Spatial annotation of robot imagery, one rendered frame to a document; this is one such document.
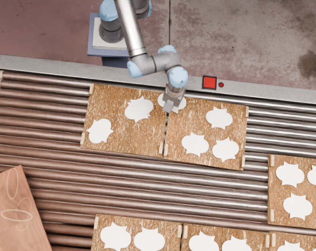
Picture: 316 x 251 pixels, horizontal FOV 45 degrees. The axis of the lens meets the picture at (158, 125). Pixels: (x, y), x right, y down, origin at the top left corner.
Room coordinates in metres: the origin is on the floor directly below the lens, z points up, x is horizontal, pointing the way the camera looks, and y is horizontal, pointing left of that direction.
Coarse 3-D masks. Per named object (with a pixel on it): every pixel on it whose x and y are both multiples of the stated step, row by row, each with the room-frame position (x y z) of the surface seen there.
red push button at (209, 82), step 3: (204, 78) 0.91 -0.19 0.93; (207, 78) 0.91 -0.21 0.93; (210, 78) 0.92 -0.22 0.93; (213, 78) 0.92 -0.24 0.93; (204, 81) 0.89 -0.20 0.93; (207, 81) 0.89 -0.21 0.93; (210, 81) 0.90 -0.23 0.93; (213, 81) 0.90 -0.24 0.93; (204, 84) 0.87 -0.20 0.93; (207, 84) 0.88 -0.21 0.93; (210, 84) 0.88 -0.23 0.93; (213, 84) 0.88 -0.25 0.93; (207, 87) 0.86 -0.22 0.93; (210, 87) 0.86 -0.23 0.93; (213, 87) 0.87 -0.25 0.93
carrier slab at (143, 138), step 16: (96, 96) 0.68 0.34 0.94; (112, 96) 0.69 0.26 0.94; (128, 96) 0.71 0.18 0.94; (144, 96) 0.73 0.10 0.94; (96, 112) 0.59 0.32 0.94; (112, 112) 0.61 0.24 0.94; (160, 112) 0.66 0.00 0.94; (112, 128) 0.52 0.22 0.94; (128, 128) 0.54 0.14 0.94; (144, 128) 0.56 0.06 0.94; (160, 128) 0.58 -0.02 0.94; (96, 144) 0.42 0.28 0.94; (112, 144) 0.44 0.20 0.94; (128, 144) 0.46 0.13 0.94; (144, 144) 0.48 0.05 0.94
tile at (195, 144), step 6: (186, 138) 0.55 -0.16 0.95; (192, 138) 0.56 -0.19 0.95; (198, 138) 0.56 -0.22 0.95; (186, 144) 0.52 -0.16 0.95; (192, 144) 0.53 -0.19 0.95; (198, 144) 0.53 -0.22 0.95; (204, 144) 0.54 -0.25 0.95; (186, 150) 0.49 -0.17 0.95; (192, 150) 0.50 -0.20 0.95; (198, 150) 0.50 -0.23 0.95; (204, 150) 0.51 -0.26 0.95; (198, 156) 0.47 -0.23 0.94
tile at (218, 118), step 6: (216, 108) 0.75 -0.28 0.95; (210, 114) 0.71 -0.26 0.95; (216, 114) 0.71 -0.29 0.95; (222, 114) 0.72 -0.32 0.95; (228, 114) 0.73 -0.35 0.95; (210, 120) 0.67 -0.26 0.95; (216, 120) 0.68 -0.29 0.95; (222, 120) 0.69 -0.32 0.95; (228, 120) 0.69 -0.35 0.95; (216, 126) 0.65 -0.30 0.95; (222, 126) 0.65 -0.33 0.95
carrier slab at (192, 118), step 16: (192, 112) 0.70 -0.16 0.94; (240, 112) 0.76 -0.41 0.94; (176, 128) 0.59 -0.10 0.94; (192, 128) 0.61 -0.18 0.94; (208, 128) 0.63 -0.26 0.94; (240, 128) 0.67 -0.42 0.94; (176, 144) 0.51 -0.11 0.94; (240, 144) 0.58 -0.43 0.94; (176, 160) 0.43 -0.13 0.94; (192, 160) 0.45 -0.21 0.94; (208, 160) 0.46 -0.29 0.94; (240, 160) 0.50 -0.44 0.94
